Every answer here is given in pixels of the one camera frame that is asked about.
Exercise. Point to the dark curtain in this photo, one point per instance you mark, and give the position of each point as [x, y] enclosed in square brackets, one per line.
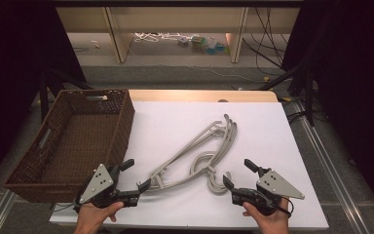
[13, 65]
[354, 81]

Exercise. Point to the small white object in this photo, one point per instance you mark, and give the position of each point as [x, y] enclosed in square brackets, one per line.
[95, 44]

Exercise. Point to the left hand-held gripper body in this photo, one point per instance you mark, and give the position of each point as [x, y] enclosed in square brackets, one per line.
[97, 183]

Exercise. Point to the person's left hand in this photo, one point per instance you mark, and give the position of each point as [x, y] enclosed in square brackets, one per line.
[91, 219]

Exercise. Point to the white table mat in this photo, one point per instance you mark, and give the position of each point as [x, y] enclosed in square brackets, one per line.
[256, 130]

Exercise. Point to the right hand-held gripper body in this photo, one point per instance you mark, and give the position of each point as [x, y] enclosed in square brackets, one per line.
[276, 185]

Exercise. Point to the colourful toy pile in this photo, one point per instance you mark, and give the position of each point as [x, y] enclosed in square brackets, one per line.
[204, 44]

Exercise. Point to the black metal stand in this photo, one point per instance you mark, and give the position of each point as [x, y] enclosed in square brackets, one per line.
[309, 97]
[44, 94]

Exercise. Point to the person's right hand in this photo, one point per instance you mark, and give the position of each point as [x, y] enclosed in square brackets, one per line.
[272, 224]

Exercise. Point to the brown wicker basket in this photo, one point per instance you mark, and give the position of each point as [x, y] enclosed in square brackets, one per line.
[78, 143]

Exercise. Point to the light wooden shelf unit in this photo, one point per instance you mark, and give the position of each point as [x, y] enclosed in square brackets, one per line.
[175, 19]

